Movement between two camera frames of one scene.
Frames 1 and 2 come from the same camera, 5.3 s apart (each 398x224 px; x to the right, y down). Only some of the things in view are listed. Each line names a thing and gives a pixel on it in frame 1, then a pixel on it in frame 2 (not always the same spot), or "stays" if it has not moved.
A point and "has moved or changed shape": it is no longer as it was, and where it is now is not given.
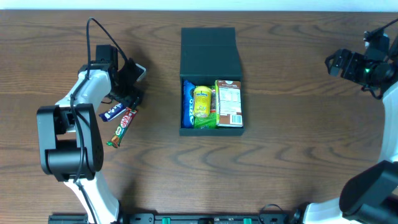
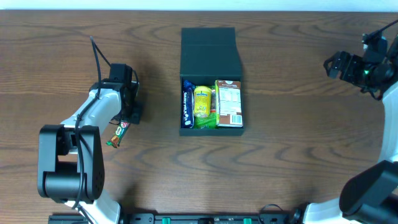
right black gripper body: (344, 63) stays
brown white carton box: (228, 103) stays
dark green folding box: (210, 53) stays
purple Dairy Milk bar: (112, 112) has moved or changed shape
